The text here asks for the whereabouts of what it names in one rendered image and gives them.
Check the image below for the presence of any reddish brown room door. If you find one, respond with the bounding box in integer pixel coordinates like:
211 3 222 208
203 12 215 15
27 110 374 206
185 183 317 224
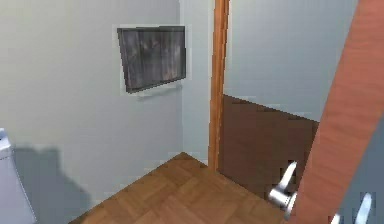
287 0 384 224

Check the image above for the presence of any dark grey framed wall picture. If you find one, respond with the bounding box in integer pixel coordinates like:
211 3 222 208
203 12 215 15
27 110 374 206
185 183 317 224
116 25 187 94

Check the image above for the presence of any silver door lever handle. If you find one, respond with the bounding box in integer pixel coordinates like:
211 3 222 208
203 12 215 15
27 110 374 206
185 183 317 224
329 192 374 224
268 161 298 222

